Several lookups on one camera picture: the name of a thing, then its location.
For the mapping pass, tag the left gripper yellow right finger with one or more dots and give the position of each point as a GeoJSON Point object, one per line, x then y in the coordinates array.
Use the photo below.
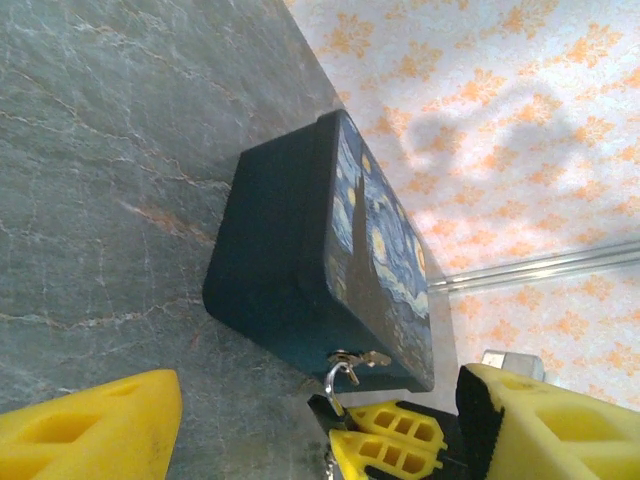
{"type": "Point", "coordinates": [560, 435]}

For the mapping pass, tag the blue starry night print box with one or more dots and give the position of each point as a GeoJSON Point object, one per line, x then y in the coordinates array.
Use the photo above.
{"type": "Point", "coordinates": [280, 240]}

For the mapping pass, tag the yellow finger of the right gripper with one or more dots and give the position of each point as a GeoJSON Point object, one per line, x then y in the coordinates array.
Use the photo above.
{"type": "Point", "coordinates": [350, 445]}
{"type": "Point", "coordinates": [372, 416]}

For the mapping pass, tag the aluminium frame post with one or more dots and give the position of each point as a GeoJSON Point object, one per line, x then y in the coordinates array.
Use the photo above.
{"type": "Point", "coordinates": [550, 265]}

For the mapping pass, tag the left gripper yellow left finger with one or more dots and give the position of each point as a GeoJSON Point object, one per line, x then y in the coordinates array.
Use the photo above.
{"type": "Point", "coordinates": [75, 430]}

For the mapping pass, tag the silver metal block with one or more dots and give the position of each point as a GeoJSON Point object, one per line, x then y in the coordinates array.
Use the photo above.
{"type": "Point", "coordinates": [515, 361]}

